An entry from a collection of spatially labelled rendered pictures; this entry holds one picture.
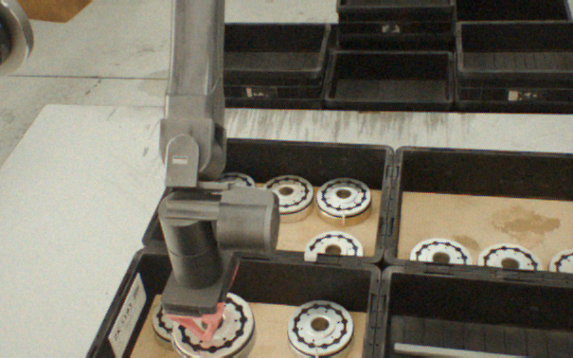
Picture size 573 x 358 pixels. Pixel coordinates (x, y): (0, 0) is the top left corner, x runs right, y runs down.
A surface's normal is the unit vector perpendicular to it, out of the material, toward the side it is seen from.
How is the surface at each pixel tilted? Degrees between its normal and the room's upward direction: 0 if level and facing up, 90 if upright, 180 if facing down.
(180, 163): 43
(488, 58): 0
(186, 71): 36
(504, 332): 0
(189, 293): 1
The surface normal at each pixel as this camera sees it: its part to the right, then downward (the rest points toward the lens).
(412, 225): -0.07, -0.76
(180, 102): -0.20, -0.10
